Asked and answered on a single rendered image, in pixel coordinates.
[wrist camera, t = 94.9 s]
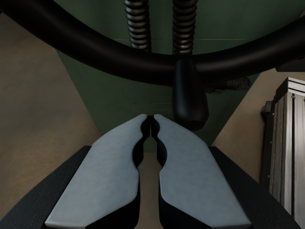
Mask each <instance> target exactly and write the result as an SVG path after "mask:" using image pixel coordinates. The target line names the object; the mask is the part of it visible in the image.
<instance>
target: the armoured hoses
mask: <svg viewBox="0 0 305 229"><path fill-rule="evenodd" d="M172 2H173V4H174V5H173V7H172V9H173V14H172V16H173V20H172V23H173V26H172V29H173V32H172V35H173V37H172V40H173V42H172V45H173V47H172V50H173V52H172V55H192V50H193V44H194V43H193V40H194V36H193V35H194V34H195V32H194V29H195V22H196V19H195V17H196V15H197V14H196V10H197V5H196V3H197V2H198V0H172ZM123 3H124V4H125V5H126V6H125V11H126V12H127V13H126V18H127V19H128V20H127V24H128V30H129V36H130V41H131V46H132V47H133V48H136V49H139V50H144V51H148V52H152V46H151V44H152V42H151V35H150V34H151V31H150V24H149V23H150V18H149V11H148V10H149V5H148V0H124V2H123ZM250 84H251V82H250V79H248V78H247V77H244V78H240V79H236V80H230V81H225V82H221V83H214V84H207V85H203V88H204V90H205V93H210V94H214V95H220V94H221V93H223V91H224V90H225V89H227V90H236V91H243V92H245V91H246V90H248V89H249V87H250Z"/></svg>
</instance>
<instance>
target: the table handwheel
mask: <svg viewBox="0 0 305 229"><path fill-rule="evenodd" d="M0 11H1V12H3V13H4V14H5V15H7V16H8V17H9V18H11V19H12V20H13V21H14V22H16V23H17V24H18V25H20V26H21V27H23V28H24V29H26V30H27V31H28V32H30V33H31V34H33V35H34V36H36V37H37V38H39V39H40V40H42V41H43V42H45V43H47V44H48V45H50V46H52V47H53V48H55V49H56V50H58V51H60V52H62V53H64V54H65V55H67V56H69V57H71V58H73V59H75V60H77V61H79V62H81V63H83V64H85V65H88V66H90V67H92V68H95V69H97V70H100V71H102V72H105V73H108V74H111V75H114V76H117V77H121V78H124V79H128V80H133V81H137V82H142V83H148V84H155V85H170V86H173V78H174V72H175V64H176V62H177V61H179V60H180V59H183V58H189V59H192V60H193V61H194V63H195V66H196V69H197V71H198V73H199V76H200V78H201V81H202V85H207V84H214V83H221V82H225V81H230V80H236V79H240V78H244V77H247V76H251V75H255V74H258V73H261V72H264V71H267V70H270V69H273V68H276V67H279V66H281V65H284V64H287V63H289V62H292V61H294V60H296V59H299V58H301V57H303V56H305V15H304V16H302V17H300V18H298V19H296V20H295V21H293V22H291V23H289V24H288V25H286V26H284V27H282V28H280V29H278V30H276V31H274V32H272V33H269V34H267V35H265V36H263V37H260V38H258V39H256V40H253V41H250V42H248V43H245V44H242V45H239V46H236V47H232V48H229V49H226V50H220V51H216V52H211V53H205V54H197V55H165V54H158V53H153V52H148V51H144V50H139V49H136V48H133V47H130V46H127V45H124V44H121V43H119V42H117V41H114V40H113V39H111V38H108V37H106V36H104V35H102V34H101V33H99V32H97V31H95V30H93V29H92V28H90V27H88V26H87V25H85V24H84V23H82V22H81V21H79V20H78V19H76V18H75V17H74V16H72V15H71V14H70V13H69V12H67V11H66V10H65V9H63V8H62V7H61V6H60V5H58V4H57V3H56V2H55V1H54V0H0Z"/></svg>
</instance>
